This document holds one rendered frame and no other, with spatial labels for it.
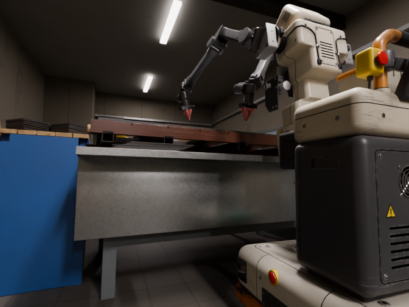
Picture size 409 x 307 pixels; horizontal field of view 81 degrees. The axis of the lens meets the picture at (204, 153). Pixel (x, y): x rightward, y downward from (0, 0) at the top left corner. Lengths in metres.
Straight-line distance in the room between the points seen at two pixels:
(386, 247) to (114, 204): 0.97
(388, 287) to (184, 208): 0.83
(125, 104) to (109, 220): 7.80
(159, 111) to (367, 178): 8.45
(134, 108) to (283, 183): 7.65
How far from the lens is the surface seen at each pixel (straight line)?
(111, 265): 1.32
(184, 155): 1.06
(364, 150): 0.70
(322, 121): 0.77
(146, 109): 8.87
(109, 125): 1.22
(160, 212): 1.21
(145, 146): 1.09
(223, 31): 1.61
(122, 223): 1.18
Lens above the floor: 0.59
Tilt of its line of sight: 5 degrees up
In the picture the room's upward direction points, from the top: 1 degrees clockwise
